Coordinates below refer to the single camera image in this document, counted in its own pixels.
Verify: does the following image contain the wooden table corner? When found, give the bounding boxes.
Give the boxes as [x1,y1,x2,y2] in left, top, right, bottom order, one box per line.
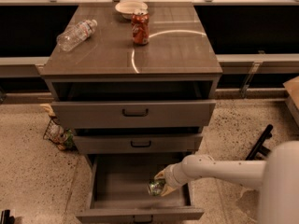
[283,77,299,126]

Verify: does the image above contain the black object bottom left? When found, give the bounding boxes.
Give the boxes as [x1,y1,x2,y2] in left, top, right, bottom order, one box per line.
[0,210,15,224]

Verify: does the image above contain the top grey drawer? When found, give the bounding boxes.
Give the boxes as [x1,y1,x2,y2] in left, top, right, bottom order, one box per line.
[51,100,216,129]

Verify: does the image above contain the grey drawer cabinet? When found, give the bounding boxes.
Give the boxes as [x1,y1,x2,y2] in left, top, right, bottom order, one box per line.
[40,2,223,224]

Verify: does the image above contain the red soda can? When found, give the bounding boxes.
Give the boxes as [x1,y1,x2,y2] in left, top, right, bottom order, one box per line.
[131,8,150,45]

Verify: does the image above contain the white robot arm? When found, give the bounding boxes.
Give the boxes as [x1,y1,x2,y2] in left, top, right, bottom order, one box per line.
[154,141,299,224]

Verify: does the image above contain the middle grey drawer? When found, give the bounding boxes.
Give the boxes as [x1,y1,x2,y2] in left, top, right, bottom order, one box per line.
[74,134,202,154]

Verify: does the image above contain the white bowl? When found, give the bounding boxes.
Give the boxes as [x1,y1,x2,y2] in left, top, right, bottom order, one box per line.
[115,1,148,20]

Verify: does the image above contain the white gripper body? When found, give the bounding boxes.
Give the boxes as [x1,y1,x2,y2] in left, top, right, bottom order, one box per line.
[164,163,187,189]

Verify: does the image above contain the green soda can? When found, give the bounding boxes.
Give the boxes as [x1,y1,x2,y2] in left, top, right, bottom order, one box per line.
[148,179,165,196]

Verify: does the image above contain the grey drawer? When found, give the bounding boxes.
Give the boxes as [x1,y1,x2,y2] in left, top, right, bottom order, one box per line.
[51,100,216,129]
[74,134,202,154]
[77,153,204,224]

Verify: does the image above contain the bottom grey drawer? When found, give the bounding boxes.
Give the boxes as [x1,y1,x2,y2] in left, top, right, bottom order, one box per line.
[77,153,204,224]

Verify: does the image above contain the clear plastic water bottle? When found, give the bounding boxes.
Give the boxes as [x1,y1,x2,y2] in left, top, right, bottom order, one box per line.
[57,20,97,52]

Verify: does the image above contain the wire basket with items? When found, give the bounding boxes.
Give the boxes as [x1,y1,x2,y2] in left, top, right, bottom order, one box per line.
[43,119,76,151]

